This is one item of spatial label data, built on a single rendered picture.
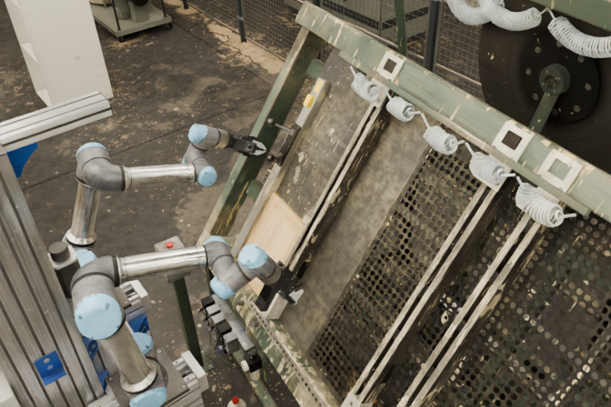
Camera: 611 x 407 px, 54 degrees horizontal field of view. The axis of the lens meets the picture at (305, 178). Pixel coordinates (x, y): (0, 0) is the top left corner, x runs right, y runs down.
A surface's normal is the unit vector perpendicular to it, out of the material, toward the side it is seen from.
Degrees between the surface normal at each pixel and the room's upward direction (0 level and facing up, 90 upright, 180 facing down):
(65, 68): 90
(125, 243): 0
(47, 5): 90
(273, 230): 57
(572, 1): 90
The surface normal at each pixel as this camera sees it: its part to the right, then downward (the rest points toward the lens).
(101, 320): 0.38, 0.44
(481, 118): -0.73, -0.16
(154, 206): -0.03, -0.79
